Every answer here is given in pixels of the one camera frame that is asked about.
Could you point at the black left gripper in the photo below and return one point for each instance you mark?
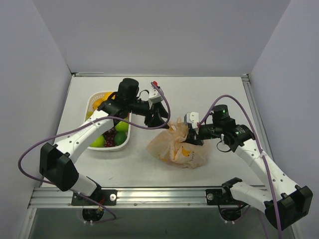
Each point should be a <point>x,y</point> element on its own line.
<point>153,114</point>

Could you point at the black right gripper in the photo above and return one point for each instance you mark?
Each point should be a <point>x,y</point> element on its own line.
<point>194,134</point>

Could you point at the translucent orange plastic bag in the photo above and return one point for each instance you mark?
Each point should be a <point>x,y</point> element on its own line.
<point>170,147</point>

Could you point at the yellow fake bell pepper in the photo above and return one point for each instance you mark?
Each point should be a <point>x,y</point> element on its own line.
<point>108,95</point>

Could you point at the white perforated plastic basket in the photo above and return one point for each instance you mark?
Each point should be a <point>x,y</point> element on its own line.
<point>93,98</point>

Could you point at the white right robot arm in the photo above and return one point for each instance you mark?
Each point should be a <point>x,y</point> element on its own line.
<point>284,202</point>

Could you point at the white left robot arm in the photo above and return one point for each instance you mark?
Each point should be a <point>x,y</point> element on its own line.
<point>57,161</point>

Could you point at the dark red fake grapes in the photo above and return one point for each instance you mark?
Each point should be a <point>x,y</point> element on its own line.
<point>109,138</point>

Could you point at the orange fake fruit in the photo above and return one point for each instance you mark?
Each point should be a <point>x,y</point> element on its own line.
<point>97,104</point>

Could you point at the green fake apple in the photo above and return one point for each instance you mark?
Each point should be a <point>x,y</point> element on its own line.
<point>99,142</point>

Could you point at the yellow fake starfruit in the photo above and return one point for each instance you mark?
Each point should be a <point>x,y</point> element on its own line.
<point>88,115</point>

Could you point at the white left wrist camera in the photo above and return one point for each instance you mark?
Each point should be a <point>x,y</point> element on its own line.
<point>154,96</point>

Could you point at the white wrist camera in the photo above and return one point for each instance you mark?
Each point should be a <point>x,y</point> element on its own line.
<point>154,96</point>
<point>192,119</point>

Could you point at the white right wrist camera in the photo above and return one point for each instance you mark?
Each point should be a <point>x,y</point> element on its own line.
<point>192,119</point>

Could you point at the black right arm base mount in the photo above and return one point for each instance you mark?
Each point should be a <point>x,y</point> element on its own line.
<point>215,197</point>

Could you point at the aluminium front rail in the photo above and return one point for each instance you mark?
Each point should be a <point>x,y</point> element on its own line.
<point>180,197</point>

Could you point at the aluminium rail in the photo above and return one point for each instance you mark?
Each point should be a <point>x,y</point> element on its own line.
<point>256,115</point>
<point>180,197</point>

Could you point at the aluminium right side rail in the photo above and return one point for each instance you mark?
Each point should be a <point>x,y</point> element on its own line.
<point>256,115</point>

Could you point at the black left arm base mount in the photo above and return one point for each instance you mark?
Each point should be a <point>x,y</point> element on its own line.
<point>106,197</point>

